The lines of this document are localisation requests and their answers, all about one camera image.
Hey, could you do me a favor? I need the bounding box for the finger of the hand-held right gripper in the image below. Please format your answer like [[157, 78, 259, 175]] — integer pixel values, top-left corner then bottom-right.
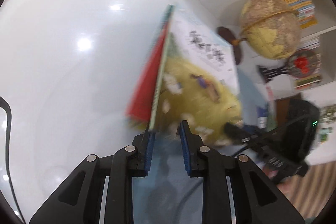
[[223, 123, 263, 147]]

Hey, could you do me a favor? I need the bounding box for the striped brown rug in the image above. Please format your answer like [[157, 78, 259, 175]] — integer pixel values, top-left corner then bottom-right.
[[278, 158, 336, 216]]

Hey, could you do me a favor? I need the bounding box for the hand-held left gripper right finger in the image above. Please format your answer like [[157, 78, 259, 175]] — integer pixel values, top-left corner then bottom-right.
[[177, 120, 306, 224]]

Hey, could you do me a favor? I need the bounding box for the round decorative fan on stand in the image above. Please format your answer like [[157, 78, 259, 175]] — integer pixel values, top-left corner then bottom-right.
[[259, 48, 320, 83]]

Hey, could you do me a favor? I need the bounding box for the green potted plant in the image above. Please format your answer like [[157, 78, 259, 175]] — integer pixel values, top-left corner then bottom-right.
[[319, 105, 336, 126]]

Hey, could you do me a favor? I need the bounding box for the antique yellow desk globe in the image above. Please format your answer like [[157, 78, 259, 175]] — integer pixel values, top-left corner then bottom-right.
[[217, 0, 302, 65]]

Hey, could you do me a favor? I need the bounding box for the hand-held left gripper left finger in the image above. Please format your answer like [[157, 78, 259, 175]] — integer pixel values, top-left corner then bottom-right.
[[29, 130, 156, 224]]

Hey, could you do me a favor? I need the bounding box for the white book with field picture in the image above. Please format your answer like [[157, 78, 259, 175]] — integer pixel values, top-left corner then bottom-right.
[[148, 5, 243, 147]]

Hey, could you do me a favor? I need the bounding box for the brown wooden cabinet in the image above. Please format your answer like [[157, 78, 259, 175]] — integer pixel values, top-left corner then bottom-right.
[[274, 98, 292, 132]]

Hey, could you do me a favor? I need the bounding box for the red paperback book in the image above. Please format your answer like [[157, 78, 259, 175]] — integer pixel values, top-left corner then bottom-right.
[[125, 22, 171, 127]]

